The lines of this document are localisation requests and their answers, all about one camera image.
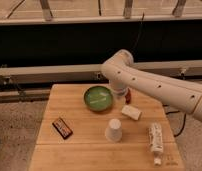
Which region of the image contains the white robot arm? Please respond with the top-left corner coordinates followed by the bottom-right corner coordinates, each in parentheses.
top-left (101, 49), bottom-right (202, 122)

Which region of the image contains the green bowl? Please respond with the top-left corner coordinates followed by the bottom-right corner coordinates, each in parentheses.
top-left (84, 86), bottom-right (113, 112)

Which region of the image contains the white paper cup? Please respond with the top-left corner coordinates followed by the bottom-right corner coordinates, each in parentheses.
top-left (105, 118), bottom-right (122, 142)

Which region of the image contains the wooden table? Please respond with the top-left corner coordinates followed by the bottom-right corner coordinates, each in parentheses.
top-left (29, 84), bottom-right (185, 171)

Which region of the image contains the white toothpaste tube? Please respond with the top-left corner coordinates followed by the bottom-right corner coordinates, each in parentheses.
top-left (149, 123), bottom-right (164, 166)

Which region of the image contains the dark candy bar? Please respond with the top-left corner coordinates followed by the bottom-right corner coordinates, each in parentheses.
top-left (52, 118), bottom-right (73, 139)

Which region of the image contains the black floor cable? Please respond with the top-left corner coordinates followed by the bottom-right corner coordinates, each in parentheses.
top-left (165, 109), bottom-right (188, 138)

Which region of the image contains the black hanging cable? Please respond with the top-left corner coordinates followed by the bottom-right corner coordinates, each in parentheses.
top-left (130, 12), bottom-right (146, 54)

